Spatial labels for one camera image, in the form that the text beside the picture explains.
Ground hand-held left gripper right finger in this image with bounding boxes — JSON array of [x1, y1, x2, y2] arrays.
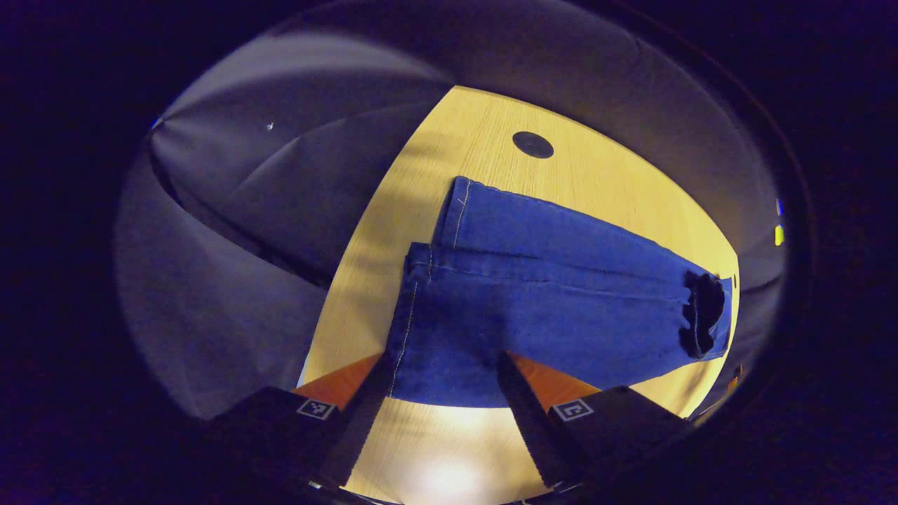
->
[[497, 349, 697, 490]]

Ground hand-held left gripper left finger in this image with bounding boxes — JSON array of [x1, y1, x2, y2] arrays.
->
[[207, 351, 395, 490]]

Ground blue jeans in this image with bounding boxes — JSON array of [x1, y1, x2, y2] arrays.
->
[[384, 175, 734, 409]]

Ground round table cable grommet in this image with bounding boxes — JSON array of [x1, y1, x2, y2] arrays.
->
[[511, 130, 555, 160]]

